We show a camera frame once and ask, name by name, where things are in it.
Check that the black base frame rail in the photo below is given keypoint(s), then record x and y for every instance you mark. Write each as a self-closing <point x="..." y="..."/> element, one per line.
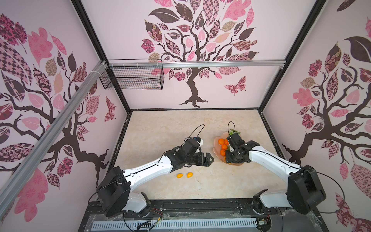
<point x="275" y="220"/>

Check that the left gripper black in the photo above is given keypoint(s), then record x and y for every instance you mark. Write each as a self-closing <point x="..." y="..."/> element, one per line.
<point x="206" y="163"/>

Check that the aluminium rail back wall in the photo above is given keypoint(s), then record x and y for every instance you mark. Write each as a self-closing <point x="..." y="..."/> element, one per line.
<point x="200" y="64"/>

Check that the white slotted cable duct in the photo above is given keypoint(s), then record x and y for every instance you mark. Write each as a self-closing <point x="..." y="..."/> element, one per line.
<point x="173" y="224"/>

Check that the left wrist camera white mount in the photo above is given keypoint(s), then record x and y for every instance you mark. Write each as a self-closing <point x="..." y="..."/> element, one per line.
<point x="199" y="141"/>

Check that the aluminium rail wall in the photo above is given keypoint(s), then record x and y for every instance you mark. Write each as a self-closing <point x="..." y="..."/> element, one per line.
<point x="23" y="173"/>
<point x="200" y="64"/>

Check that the aluminium rail left wall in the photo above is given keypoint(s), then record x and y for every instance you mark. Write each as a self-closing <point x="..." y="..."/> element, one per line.
<point x="23" y="173"/>

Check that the green grape bunch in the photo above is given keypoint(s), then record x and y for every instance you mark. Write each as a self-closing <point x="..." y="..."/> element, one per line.
<point x="233" y="131"/>

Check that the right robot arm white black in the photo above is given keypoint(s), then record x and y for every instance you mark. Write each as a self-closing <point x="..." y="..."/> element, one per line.
<point x="304" y="191"/>

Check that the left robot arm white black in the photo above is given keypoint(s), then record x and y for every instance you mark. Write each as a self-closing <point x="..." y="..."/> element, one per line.
<point x="116" y="191"/>

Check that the pink petal-shaped fruit bowl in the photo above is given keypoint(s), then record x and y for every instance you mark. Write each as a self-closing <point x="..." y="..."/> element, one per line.
<point x="217" y="148"/>

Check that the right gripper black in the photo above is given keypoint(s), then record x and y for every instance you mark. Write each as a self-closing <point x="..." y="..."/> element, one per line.
<point x="233" y="153"/>

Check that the black wire basket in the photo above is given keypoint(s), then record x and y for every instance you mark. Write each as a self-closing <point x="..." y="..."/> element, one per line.
<point x="133" y="74"/>

